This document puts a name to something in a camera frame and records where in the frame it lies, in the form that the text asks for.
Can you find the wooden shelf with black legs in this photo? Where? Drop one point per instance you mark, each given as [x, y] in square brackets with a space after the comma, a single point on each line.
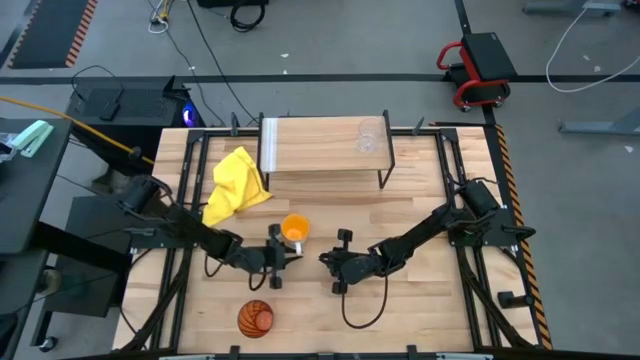
[320, 145]

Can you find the grey metal stand foot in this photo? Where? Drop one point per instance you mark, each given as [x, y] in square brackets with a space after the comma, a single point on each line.
[570, 7]
[600, 127]

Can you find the clear glass cup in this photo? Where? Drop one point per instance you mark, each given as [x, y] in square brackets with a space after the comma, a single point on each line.
[371, 135]

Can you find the black computer tower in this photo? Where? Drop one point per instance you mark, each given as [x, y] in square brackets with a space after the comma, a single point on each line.
[135, 105]

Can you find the black equipment cart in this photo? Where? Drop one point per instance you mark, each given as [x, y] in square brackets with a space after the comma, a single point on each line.
[90, 280]

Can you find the black metal table frame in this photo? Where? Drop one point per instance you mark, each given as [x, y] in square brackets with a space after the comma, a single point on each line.
[448, 135]

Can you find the small black adapter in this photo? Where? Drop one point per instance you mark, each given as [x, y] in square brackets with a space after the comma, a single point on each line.
[109, 111]

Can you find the black hazard-striped floor mat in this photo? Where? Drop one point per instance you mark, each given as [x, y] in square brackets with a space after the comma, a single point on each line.
[50, 30]

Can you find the yellow cloth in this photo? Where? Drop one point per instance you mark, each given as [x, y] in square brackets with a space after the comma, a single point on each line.
[235, 185]

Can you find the black cylinder mount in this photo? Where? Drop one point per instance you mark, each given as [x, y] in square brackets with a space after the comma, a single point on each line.
[512, 300]

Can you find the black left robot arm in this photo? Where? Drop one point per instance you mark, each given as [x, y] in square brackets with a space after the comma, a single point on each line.
[190, 227]

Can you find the mint green stapler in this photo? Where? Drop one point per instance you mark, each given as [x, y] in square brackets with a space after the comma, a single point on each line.
[32, 137]

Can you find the black desk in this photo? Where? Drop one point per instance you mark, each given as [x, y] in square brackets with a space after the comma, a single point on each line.
[25, 200]

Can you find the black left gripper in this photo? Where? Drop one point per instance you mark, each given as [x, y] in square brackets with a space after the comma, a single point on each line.
[255, 259]

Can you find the red and black rolling stool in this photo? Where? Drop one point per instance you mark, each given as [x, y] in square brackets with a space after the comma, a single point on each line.
[487, 55]

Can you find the orange black hazard strip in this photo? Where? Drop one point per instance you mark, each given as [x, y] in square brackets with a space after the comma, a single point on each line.
[537, 300]

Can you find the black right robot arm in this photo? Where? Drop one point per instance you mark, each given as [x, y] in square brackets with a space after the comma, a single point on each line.
[420, 235]

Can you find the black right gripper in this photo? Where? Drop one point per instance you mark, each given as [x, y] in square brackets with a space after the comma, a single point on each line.
[357, 267]

